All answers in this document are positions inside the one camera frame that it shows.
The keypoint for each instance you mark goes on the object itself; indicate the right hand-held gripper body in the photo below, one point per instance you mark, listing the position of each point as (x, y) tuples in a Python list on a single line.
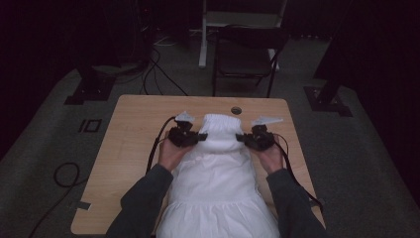
[(261, 140)]

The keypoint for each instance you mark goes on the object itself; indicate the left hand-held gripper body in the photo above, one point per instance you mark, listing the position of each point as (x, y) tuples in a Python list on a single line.
[(181, 137)]

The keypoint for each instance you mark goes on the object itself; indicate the white skirt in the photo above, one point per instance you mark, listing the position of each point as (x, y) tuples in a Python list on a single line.
[(214, 178)]

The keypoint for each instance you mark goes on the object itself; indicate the person's left hand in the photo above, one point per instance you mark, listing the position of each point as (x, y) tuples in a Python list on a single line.
[(170, 155)]

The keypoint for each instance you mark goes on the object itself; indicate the person's right hand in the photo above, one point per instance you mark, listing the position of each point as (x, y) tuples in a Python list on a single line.
[(273, 160)]

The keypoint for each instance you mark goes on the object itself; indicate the grey round table grommet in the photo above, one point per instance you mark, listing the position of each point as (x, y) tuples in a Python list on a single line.
[(236, 110)]

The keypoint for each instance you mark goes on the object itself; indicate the black stand with flat base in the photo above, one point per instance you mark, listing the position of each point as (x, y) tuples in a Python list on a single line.
[(327, 102), (90, 89)]

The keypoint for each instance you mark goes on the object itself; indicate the black folding chair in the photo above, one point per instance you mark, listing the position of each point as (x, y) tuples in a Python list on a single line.
[(242, 59)]

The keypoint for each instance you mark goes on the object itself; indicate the grey tape piece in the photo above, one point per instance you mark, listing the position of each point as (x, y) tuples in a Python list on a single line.
[(84, 205), (320, 201)]

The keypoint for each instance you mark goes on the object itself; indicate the dark equipment rack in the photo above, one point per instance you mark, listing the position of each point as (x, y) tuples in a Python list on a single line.
[(132, 33)]

